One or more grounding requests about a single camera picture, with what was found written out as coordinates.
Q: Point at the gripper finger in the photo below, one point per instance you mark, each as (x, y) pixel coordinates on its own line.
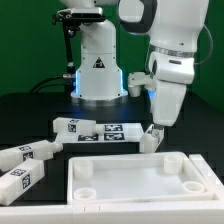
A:
(156, 131)

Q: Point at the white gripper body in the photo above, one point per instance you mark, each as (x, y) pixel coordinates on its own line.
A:
(171, 75)

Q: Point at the white desk top tray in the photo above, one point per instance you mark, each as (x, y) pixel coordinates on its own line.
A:
(135, 178)

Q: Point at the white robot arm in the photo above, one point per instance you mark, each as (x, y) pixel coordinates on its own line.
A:
(173, 27)

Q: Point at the white marker base sheet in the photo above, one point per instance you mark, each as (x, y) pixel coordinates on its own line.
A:
(119, 132)

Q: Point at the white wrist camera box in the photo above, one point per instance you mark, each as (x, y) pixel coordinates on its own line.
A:
(136, 80)

